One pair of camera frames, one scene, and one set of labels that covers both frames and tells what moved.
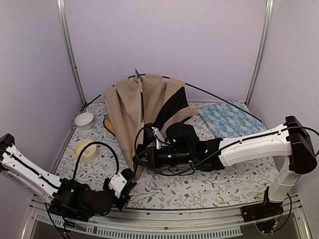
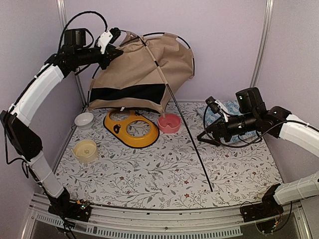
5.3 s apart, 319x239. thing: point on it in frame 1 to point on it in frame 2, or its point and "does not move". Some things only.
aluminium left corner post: (65, 28) does not move
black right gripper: (152, 161) to (215, 129)
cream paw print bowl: (89, 154) does not move
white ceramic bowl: (83, 121) does not move
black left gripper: (124, 198) to (111, 53)
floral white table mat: (91, 152) does not move
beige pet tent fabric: (134, 102) to (140, 78)
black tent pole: (142, 95) to (176, 108)
